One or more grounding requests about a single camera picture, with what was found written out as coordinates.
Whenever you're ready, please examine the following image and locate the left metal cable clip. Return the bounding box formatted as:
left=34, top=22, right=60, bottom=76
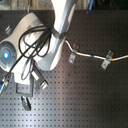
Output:
left=69, top=44, right=79, bottom=64

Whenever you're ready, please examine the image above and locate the right metal cable clip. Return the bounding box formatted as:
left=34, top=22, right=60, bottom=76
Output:
left=101, top=50, right=114, bottom=70

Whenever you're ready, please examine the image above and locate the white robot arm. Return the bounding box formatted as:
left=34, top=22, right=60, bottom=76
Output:
left=0, top=0, right=77, bottom=111

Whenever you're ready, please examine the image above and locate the small metal clip top-left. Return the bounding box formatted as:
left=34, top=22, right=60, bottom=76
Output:
left=5, top=25, right=12, bottom=35

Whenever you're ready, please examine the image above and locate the black perforated breadboard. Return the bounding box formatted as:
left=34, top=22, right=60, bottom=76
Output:
left=0, top=10, right=128, bottom=128

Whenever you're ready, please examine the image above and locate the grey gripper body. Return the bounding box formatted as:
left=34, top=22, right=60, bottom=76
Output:
left=13, top=60, right=42, bottom=98

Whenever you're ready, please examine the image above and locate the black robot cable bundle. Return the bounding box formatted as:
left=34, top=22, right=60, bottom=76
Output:
left=5, top=25, right=62, bottom=81

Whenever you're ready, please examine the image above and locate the metal cable clip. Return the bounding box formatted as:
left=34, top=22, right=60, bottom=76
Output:
left=69, top=44, right=79, bottom=64
left=101, top=50, right=114, bottom=70

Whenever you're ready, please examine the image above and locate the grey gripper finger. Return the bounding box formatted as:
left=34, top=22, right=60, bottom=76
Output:
left=21, top=97, right=31, bottom=111
left=32, top=71, right=48, bottom=90

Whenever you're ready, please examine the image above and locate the white cable with markers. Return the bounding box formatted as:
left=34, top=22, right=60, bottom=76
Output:
left=64, top=39, right=128, bottom=62

